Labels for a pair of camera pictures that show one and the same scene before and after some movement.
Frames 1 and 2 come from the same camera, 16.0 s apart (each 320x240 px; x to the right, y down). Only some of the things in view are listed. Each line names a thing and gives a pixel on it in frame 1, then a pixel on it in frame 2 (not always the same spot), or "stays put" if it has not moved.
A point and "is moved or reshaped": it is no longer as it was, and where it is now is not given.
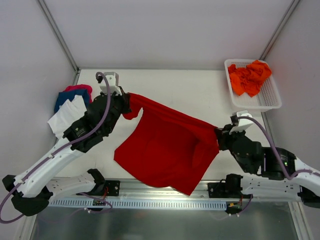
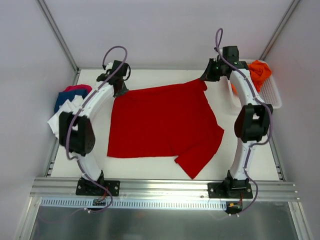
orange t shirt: (249, 80) stays put
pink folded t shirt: (79, 87) stays put
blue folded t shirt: (63, 96) stays put
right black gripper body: (223, 138) to (211, 72)
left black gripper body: (122, 101) to (119, 88)
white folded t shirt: (68, 113) stays put
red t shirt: (162, 148) is moved or reshaped
